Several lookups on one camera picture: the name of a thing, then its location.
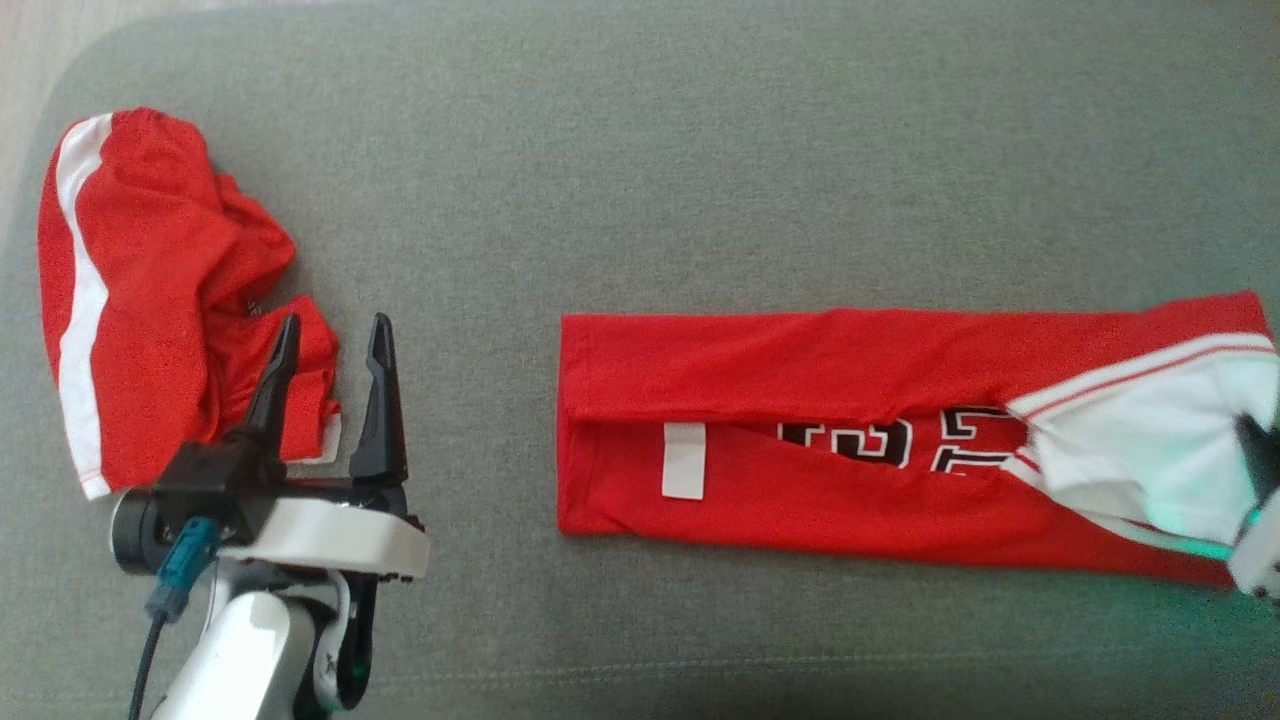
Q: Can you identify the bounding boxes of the red shorts with white stripe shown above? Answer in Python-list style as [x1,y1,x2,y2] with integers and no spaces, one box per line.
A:
[37,107,343,501]

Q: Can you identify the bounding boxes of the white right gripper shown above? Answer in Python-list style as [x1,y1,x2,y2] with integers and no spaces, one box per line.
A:
[1228,413,1280,601]

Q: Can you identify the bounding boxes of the red basketball jersey white trim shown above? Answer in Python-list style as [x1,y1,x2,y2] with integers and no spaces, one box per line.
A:
[556,290,1280,589]

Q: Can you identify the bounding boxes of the black cable with teal connector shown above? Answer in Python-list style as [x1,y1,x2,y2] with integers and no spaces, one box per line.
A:
[125,517,223,720]

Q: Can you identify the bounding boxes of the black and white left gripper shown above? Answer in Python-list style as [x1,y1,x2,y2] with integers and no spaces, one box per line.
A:
[150,313,431,583]

